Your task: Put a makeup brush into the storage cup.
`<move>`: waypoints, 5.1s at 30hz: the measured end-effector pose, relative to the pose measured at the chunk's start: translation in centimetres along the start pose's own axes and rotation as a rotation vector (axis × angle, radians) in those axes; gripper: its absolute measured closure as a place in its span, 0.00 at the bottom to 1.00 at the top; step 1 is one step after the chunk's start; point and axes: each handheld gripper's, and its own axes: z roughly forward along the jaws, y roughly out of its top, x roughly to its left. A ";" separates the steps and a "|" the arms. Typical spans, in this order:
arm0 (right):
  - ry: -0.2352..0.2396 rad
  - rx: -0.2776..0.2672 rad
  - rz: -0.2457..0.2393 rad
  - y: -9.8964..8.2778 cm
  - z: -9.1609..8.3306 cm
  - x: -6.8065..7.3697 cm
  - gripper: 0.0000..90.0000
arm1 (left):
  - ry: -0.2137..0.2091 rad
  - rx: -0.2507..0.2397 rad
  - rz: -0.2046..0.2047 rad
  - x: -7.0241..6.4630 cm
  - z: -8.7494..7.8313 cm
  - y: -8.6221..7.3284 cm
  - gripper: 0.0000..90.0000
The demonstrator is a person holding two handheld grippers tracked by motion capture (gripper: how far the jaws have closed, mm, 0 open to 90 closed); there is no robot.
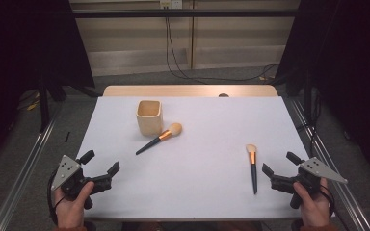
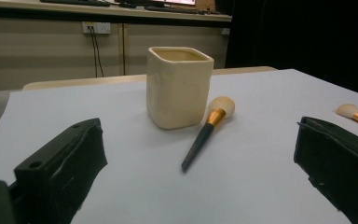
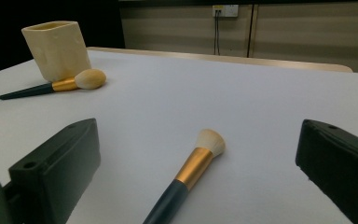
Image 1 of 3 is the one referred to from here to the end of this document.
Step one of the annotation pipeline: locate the aluminium rail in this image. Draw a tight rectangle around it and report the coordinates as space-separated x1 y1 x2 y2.
0 102 64 231
288 97 370 231

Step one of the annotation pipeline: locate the small makeup brush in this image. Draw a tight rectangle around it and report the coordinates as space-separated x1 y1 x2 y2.
245 143 258 195

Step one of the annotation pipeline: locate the left hand-held gripper cable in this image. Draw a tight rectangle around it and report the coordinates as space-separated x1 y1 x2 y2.
46 167 66 225

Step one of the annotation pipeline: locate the person's right hand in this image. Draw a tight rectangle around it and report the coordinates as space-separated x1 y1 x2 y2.
292 177 331 229

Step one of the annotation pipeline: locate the black floor cable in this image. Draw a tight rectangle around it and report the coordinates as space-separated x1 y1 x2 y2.
165 17 208 85
167 17 280 82

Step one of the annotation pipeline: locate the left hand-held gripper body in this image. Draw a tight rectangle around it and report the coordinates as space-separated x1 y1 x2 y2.
50 155 114 210

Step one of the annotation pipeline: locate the person's left hand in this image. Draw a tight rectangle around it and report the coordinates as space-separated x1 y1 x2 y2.
53 181 95 229

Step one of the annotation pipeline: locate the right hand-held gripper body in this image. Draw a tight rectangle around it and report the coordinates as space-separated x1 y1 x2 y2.
270 156 349 210

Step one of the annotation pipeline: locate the large round makeup brush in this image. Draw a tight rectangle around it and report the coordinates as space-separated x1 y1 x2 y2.
135 122 183 156

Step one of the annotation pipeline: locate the black horizontal bar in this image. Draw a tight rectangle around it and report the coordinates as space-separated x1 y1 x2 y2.
71 9 300 18

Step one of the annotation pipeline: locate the black cable bundle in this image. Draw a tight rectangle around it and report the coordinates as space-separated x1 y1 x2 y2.
297 92 322 158

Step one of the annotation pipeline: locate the yellow floor tape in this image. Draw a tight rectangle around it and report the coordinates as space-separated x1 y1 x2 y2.
26 91 41 112

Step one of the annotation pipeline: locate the white table sheet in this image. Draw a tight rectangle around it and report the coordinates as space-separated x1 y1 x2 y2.
76 95 336 221

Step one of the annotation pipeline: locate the white wall socket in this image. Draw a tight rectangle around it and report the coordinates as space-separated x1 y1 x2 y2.
159 0 183 10

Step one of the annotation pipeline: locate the beige square cup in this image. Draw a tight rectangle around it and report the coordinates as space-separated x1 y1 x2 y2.
136 99 164 137

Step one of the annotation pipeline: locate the black curtain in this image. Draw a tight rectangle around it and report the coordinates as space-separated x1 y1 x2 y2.
0 0 95 171
274 0 370 184

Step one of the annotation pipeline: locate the hand-held gripper cable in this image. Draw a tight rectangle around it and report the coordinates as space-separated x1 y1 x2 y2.
317 186 335 219
46 167 66 225

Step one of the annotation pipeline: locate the right hand-held gripper cable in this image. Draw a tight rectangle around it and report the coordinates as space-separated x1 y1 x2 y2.
317 186 335 219

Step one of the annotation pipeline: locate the black metal stand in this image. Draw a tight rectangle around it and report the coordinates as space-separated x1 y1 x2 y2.
303 68 314 128
38 75 67 133

